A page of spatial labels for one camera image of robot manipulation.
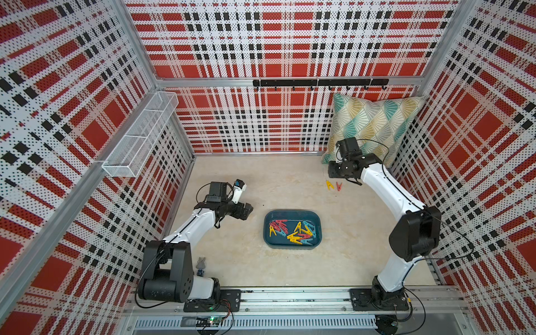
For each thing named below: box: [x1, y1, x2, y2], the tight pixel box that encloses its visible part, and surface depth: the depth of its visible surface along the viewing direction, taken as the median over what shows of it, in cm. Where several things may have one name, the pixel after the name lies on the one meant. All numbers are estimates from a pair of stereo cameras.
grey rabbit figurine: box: [196, 256, 206, 278], surface depth 82 cm
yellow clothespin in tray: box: [286, 231, 303, 245], surface depth 90 cm
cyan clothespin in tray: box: [302, 220, 317, 238], surface depth 92 cm
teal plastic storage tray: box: [263, 210, 323, 250], surface depth 91 cm
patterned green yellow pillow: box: [321, 93, 423, 168], surface depth 93 cm
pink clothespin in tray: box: [269, 219, 289, 234], surface depth 93 cm
